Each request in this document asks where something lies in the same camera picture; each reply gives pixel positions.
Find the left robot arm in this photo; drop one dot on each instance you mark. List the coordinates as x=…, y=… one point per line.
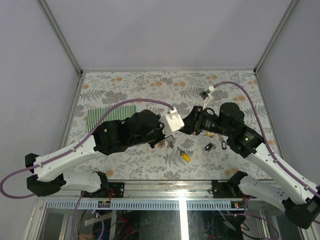
x=52, y=172

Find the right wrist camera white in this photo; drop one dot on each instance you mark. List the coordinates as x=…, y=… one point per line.
x=207, y=95

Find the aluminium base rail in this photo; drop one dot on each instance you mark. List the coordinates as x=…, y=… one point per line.
x=170, y=190

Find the green striped cloth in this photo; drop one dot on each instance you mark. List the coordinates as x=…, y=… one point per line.
x=120, y=113

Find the large metal keyring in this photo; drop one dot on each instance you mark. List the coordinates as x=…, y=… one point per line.
x=166, y=143

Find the key with yellow white tag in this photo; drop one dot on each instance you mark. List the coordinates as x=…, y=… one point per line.
x=210, y=134

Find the floral table mat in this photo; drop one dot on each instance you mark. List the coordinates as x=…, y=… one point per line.
x=180, y=89

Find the key with black tag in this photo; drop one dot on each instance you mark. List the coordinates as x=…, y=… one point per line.
x=224, y=145

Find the black car key fob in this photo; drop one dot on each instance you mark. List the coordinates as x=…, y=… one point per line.
x=209, y=147

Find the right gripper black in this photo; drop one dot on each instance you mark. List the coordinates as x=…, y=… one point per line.
x=193, y=121

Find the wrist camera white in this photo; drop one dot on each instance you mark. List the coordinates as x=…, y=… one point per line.
x=207, y=95
x=172, y=122

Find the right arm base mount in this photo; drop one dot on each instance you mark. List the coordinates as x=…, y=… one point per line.
x=222, y=189

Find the slotted cable duct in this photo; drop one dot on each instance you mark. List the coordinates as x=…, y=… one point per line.
x=139, y=205

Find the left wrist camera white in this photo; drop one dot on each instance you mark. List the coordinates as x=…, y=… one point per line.
x=172, y=122

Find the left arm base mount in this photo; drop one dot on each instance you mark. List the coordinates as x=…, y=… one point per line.
x=116, y=190

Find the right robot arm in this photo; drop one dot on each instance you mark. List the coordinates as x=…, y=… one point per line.
x=295, y=195

